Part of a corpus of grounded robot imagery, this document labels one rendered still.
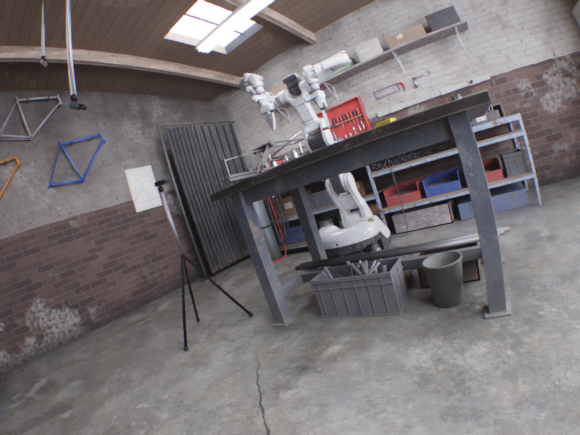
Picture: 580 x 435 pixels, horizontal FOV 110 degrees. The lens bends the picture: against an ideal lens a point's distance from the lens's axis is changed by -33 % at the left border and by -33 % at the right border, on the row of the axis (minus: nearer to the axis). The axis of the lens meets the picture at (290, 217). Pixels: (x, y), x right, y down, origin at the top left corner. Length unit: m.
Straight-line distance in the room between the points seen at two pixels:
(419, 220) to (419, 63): 1.86
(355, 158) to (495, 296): 0.84
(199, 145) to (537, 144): 4.37
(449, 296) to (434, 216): 1.64
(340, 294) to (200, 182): 3.02
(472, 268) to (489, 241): 0.47
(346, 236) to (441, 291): 1.00
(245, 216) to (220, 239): 2.52
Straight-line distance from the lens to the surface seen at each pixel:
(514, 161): 2.94
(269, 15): 3.60
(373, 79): 3.90
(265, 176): 1.47
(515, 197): 3.01
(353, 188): 2.54
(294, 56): 4.48
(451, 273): 1.43
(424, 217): 3.05
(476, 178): 1.20
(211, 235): 4.12
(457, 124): 1.19
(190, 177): 4.16
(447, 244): 1.68
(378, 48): 3.69
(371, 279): 1.52
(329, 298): 1.69
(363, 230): 2.24
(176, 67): 4.23
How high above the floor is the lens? 0.74
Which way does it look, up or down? 4 degrees down
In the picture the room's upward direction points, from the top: 18 degrees counter-clockwise
